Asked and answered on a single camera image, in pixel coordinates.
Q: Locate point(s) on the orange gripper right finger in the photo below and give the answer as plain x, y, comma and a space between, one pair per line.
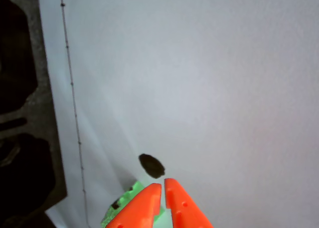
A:
183, 210

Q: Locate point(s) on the white paper sheet with rectangle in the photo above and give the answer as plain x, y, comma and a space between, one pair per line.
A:
199, 75

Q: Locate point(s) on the black moulded tray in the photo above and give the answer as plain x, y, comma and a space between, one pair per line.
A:
17, 63

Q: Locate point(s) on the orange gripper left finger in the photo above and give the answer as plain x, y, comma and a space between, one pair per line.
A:
139, 210

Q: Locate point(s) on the green textured cube block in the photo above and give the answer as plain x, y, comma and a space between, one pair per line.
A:
109, 218

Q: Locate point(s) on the black dot mark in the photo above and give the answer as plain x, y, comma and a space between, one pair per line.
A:
152, 165

